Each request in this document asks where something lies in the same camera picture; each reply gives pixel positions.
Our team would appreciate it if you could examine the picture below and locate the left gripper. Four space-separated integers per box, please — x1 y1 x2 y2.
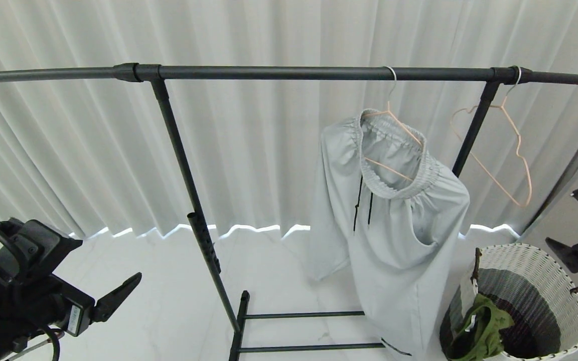
0 272 143 361

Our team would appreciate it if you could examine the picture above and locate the white curtain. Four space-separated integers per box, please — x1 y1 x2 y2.
0 0 578 239

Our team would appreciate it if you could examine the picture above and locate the green garment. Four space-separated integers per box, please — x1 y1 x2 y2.
447 293 515 361

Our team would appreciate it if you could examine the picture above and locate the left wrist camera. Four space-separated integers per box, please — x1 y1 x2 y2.
0 218 84 311

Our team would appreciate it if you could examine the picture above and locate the white laundry basket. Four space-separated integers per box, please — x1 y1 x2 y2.
440 244 578 361

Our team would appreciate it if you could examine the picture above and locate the pink clothes hanger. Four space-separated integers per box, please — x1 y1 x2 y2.
451 83 533 208
362 68 425 184

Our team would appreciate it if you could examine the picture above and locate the black clothes rack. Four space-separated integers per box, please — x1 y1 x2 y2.
0 63 578 361

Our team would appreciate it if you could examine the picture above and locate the black cable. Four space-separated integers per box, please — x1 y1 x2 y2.
0 220 62 361

